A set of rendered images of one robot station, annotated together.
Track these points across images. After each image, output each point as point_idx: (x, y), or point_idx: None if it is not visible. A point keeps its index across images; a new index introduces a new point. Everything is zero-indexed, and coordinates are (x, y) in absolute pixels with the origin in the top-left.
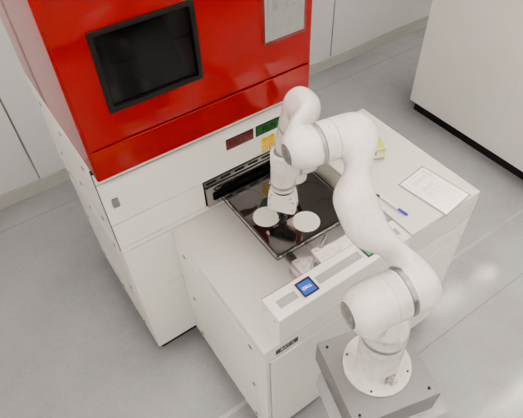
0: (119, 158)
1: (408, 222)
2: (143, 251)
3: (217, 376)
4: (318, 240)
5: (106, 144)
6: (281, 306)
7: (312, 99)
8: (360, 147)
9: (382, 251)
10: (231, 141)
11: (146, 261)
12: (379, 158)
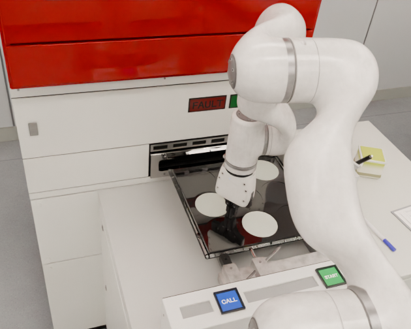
0: (43, 66)
1: (393, 260)
2: (57, 206)
3: None
4: (269, 254)
5: (30, 40)
6: (185, 316)
7: (294, 16)
8: (347, 85)
9: (340, 254)
10: (196, 102)
11: (59, 220)
12: (374, 175)
